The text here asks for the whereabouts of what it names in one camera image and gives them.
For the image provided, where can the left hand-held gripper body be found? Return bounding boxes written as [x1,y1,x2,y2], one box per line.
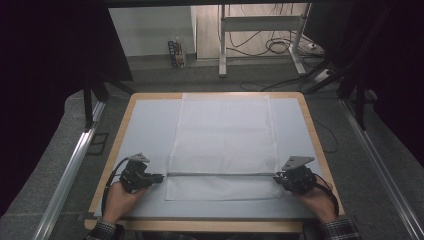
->
[118,152,155,194]

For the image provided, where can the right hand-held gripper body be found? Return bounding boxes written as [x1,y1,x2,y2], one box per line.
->
[279,155,318,196]

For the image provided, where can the white mesh laundry bag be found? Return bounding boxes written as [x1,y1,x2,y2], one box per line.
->
[164,93,284,202]

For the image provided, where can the person's left hand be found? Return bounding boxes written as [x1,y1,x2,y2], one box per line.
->
[103,181,150,225]

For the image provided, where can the person's right hand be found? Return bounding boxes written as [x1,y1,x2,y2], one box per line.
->
[292,179,338,224]

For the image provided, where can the wooden framed white board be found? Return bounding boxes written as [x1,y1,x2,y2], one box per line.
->
[94,97,326,219]

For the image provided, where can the black metal stand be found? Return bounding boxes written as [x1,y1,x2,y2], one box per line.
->
[82,78,136,132]
[336,78,368,132]

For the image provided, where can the white power strip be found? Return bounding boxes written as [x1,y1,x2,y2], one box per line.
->
[313,68,333,84]

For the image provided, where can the pack of bottles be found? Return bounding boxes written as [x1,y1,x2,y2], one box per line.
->
[167,34,188,70]

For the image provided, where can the black curtain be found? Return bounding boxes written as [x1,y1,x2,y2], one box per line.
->
[0,0,135,218]
[304,0,424,169]

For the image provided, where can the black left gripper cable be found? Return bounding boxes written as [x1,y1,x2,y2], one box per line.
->
[100,157,130,218]

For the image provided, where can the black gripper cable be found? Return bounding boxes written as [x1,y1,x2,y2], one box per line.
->
[100,157,130,218]
[313,174,341,218]

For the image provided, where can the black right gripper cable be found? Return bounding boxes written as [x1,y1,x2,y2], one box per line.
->
[313,174,341,218]

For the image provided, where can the black rectangular floor frame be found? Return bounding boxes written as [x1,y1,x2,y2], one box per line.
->
[86,132,110,156]

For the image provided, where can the thin black floor cable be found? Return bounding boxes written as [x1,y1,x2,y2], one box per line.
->
[313,117,340,155]

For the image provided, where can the aluminium floor rail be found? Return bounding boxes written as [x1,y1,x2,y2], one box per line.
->
[339,99,424,240]
[32,100,107,240]

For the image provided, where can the long black floor cable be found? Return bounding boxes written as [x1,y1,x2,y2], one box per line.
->
[239,58,331,93]

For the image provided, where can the black coiled floor cables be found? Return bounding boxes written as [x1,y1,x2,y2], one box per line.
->
[225,3,303,58]

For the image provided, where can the white metal desk frame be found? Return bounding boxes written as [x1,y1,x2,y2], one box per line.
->
[217,3,313,78]

